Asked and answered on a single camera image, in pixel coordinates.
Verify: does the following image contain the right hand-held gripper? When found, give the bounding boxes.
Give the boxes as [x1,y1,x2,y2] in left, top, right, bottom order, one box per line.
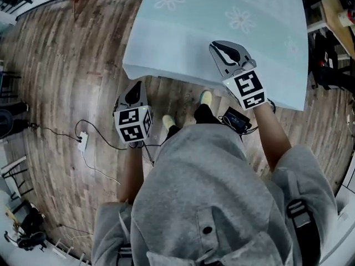
[209,40,268,111]

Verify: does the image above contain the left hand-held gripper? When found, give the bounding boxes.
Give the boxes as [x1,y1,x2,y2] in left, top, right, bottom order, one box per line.
[113,80,153,144]

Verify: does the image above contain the person's left forearm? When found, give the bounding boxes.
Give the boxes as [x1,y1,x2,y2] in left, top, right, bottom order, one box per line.
[118,141,148,204]

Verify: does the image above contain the person's right forearm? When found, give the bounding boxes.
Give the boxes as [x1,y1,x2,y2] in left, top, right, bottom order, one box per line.
[251,101,292,173]

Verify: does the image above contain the pale yellow sneaker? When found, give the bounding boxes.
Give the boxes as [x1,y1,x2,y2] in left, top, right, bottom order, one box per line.
[162,114,176,130]
[199,90,214,106]

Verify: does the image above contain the light blue floral tablecloth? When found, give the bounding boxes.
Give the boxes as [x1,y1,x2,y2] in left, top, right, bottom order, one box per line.
[121,0,309,112]

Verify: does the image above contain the black battery box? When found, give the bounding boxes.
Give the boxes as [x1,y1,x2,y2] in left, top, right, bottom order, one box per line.
[223,106,252,134]

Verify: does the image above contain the person's black trousers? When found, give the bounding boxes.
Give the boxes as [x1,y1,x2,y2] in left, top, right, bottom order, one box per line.
[165,103,227,144]

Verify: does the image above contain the white power strip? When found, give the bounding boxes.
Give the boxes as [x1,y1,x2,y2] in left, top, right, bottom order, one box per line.
[77,131,90,152]

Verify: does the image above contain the black office chair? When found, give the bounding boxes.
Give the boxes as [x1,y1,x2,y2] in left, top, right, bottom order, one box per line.
[309,32,355,91]

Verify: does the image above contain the light wooden desk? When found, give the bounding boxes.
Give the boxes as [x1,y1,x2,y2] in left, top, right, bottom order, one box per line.
[321,0,355,60]

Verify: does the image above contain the person's grey hoodie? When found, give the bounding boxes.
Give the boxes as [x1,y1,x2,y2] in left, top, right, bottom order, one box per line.
[90,123,339,266]

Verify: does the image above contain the black round-backed chair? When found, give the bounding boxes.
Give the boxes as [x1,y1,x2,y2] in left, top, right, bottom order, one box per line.
[0,108,30,138]

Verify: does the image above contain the black looped power cable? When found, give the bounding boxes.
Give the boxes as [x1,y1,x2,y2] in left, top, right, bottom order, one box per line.
[75,119,128,151]

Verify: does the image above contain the white power cable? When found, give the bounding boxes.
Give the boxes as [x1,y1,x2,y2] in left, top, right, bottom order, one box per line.
[82,150,121,186]

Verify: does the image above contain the black adapter cable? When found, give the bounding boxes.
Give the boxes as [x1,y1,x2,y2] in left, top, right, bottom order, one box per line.
[30,124,81,143]

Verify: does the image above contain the grey and black shoulder strap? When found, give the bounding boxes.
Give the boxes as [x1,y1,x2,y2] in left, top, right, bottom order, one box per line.
[285,198,313,228]
[118,245,134,266]

